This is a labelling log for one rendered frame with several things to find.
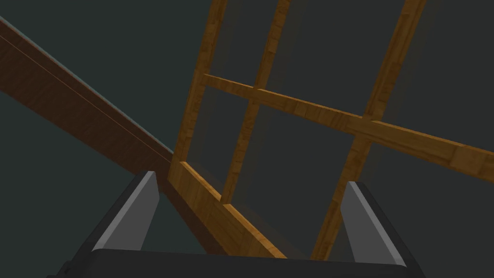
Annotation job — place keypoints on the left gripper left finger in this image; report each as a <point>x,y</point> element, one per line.
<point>129,216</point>

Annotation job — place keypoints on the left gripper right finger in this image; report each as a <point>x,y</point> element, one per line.
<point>371,227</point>

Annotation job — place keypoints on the wooden open shelf unit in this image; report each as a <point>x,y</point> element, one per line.
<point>405,141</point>

